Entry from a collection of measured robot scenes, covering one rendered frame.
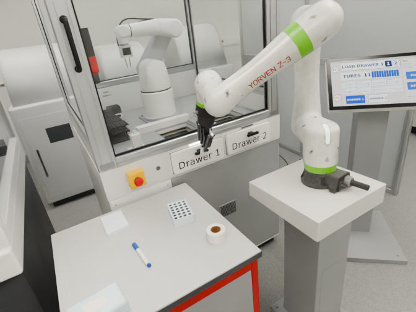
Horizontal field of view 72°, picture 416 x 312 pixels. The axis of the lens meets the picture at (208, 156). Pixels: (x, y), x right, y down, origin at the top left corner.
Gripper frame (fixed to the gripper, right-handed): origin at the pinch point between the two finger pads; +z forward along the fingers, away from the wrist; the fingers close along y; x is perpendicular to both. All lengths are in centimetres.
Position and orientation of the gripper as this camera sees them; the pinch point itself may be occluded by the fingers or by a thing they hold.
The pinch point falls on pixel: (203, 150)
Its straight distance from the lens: 135.5
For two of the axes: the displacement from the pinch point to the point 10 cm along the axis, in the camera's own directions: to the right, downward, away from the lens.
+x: 8.6, -3.1, 4.2
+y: 5.1, 6.1, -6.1
